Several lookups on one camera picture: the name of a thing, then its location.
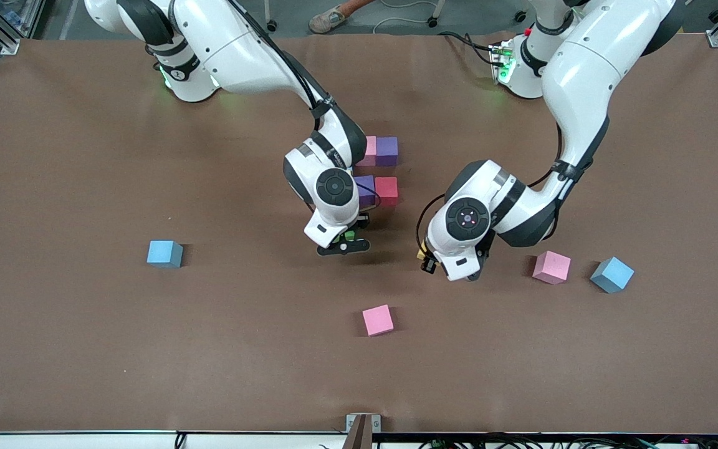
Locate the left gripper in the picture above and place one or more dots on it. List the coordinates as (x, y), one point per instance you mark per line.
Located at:
(428, 264)

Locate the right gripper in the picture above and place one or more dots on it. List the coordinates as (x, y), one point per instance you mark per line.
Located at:
(362, 221)

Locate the purple foam cube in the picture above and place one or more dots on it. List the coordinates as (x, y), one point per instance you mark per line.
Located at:
(387, 148)
(366, 187)

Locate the red foam cube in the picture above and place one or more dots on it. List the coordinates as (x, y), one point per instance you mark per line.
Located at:
(387, 189)

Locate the pink foam cube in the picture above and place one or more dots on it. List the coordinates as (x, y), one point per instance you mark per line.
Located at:
(378, 320)
(370, 149)
(552, 267)

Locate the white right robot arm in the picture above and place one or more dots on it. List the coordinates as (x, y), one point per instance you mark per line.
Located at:
(240, 56)

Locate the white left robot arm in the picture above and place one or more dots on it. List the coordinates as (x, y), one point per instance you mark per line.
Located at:
(583, 68)

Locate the light blue foam cube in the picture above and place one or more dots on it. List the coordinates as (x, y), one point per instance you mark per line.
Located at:
(164, 253)
(612, 274)

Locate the walking person's leg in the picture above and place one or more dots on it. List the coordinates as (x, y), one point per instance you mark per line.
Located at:
(328, 20)

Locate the brown table cover sheet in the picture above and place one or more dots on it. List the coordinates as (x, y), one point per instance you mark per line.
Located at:
(85, 343)

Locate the grey metal bracket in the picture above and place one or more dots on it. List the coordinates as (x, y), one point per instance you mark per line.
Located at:
(351, 424)

